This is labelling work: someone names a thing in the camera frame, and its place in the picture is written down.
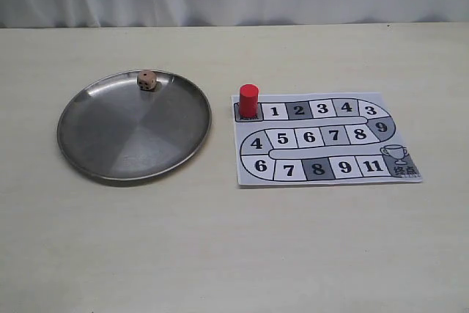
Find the paper number game board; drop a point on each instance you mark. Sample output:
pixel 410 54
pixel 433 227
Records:
pixel 320 139

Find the red cylinder game piece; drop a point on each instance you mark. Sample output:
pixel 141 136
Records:
pixel 248 100

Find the round stainless steel plate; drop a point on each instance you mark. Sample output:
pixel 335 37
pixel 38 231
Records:
pixel 114 132

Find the wooden die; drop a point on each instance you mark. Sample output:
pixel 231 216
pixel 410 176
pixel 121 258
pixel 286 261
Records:
pixel 147 80

